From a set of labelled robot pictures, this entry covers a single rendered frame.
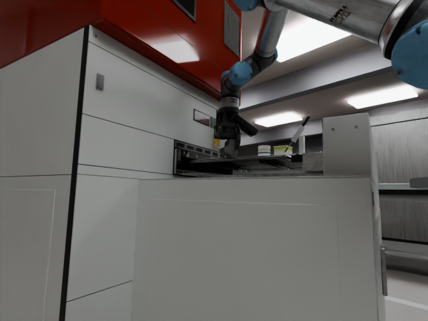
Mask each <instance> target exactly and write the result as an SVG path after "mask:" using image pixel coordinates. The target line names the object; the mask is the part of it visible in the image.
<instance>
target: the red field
mask: <svg viewBox="0 0 428 321"><path fill-rule="evenodd" d="M194 119H195V120H198V121H200V122H202V123H204V124H207V125H209V116H207V115H205V114H203V113H201V112H199V111H196V110H195V115H194Z"/></svg>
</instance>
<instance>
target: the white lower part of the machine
mask: <svg viewBox="0 0 428 321"><path fill-rule="evenodd" d="M138 181H139V180H138V179H134V178H118V177H110V176H94V175H78V174H73V175H52V176H14V177H0V321H131V306H132V284H133V272H134V250H135V238H136V215H137V203H138Z"/></svg>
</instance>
